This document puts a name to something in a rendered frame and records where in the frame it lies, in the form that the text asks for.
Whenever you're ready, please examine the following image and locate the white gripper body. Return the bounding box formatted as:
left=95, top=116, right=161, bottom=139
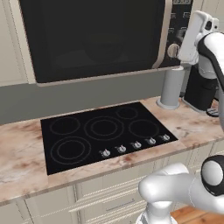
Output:
left=178, top=10, right=212, bottom=67

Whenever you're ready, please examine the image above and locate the cream wall cupboard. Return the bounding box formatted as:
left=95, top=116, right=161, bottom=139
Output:
left=192, top=0, right=224, bottom=33
left=0, top=0, right=30, bottom=88

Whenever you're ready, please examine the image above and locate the black coffee machine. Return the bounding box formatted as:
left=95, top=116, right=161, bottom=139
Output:
left=181, top=64, right=221, bottom=118

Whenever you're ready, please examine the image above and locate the grey paper towel roll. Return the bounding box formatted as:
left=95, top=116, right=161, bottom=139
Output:
left=156, top=66, right=186, bottom=111

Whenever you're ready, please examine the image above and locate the black and silver microwave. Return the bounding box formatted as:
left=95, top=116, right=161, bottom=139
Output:
left=9, top=0, right=195, bottom=88

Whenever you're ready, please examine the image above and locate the black hob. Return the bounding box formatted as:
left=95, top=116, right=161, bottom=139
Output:
left=39, top=101, right=179, bottom=176

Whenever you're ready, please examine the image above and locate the cream cupboard door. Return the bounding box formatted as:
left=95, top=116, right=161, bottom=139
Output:
left=24, top=185, right=80, bottom=224
left=0, top=200, right=26, bottom=224

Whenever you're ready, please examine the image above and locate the grey drawer handle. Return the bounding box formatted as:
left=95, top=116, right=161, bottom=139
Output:
left=104, top=199, right=137, bottom=212

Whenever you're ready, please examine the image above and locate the black microwave door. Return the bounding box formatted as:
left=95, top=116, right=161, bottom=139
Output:
left=18, top=0, right=173, bottom=85

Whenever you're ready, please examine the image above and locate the cream drawer front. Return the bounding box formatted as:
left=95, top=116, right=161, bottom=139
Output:
left=162, top=143, right=217, bottom=177
left=209, top=139, right=224, bottom=158
left=75, top=162, right=156, bottom=206
left=77, top=191, right=149, bottom=224

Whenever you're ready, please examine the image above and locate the silver microwave door handle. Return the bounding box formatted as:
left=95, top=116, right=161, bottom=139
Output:
left=152, top=0, right=173, bottom=70

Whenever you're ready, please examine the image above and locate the silver hob knob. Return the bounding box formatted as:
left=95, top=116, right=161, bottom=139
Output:
left=130, top=140, right=143, bottom=151
left=160, top=133, right=172, bottom=143
left=100, top=148, right=112, bottom=158
left=146, top=136, right=158, bottom=146
left=115, top=144, right=128, bottom=155

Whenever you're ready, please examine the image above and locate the silver microwave knob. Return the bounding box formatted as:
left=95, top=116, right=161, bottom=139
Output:
left=166, top=43, right=181, bottom=59

